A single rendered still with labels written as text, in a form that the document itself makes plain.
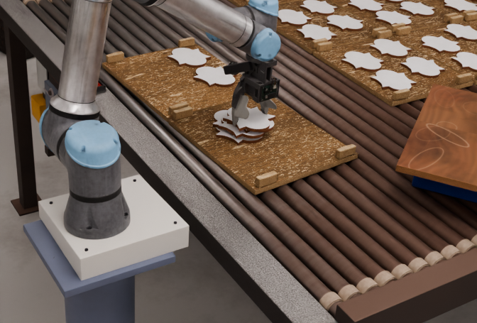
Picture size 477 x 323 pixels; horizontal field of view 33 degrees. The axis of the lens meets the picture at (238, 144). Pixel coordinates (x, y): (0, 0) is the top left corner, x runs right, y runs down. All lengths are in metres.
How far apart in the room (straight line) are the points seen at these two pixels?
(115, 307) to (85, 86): 0.52
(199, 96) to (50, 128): 0.65
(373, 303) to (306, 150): 0.62
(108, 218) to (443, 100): 1.02
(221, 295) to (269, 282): 1.35
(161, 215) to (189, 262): 1.34
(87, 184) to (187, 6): 0.44
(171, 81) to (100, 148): 0.79
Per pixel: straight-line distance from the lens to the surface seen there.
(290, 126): 2.27
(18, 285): 3.16
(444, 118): 2.21
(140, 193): 1.98
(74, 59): 1.81
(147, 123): 2.29
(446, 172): 1.97
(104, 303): 1.93
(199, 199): 1.97
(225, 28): 1.80
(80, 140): 1.75
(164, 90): 2.42
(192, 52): 2.65
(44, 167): 3.81
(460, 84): 2.68
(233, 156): 2.11
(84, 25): 1.79
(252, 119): 2.18
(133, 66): 2.57
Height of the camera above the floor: 2.04
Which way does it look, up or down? 31 degrees down
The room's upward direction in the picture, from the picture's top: 4 degrees clockwise
